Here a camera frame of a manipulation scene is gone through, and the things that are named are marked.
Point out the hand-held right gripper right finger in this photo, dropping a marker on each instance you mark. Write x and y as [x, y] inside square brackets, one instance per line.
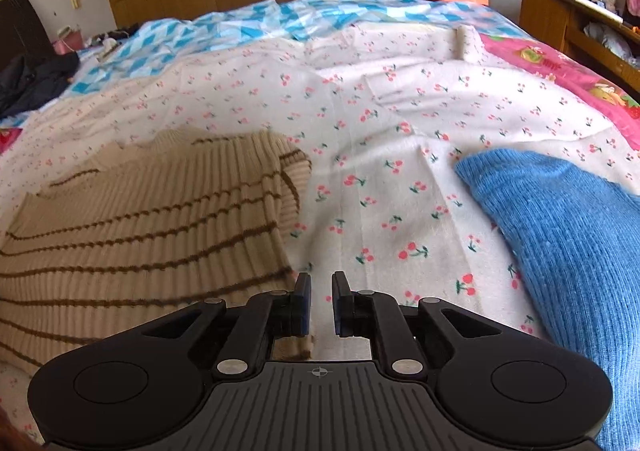
[341, 303]

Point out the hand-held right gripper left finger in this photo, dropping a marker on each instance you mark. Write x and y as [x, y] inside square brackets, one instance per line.
[301, 302]

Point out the beige brown-striped knit sweater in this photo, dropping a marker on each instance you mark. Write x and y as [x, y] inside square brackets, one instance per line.
[150, 231]

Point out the white cherry-print blanket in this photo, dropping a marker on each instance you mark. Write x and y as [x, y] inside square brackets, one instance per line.
[390, 131]

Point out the blue knit garment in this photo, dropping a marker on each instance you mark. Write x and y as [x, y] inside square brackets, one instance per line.
[575, 241]

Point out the blue white diamond-pattern quilt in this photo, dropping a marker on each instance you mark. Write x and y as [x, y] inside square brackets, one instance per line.
[320, 13]

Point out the pink bucket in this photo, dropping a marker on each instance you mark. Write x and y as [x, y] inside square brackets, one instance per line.
[67, 42]

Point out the dark jacket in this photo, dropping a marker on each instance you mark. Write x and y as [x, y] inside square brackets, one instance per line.
[30, 78]

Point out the wooden desk with shelf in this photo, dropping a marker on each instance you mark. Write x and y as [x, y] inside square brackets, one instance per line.
[555, 16]

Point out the white cloth in desk shelf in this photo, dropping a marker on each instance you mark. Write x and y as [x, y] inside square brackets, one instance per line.
[607, 38]

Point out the dark wooden headboard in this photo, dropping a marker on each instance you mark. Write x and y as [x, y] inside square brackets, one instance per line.
[22, 31]

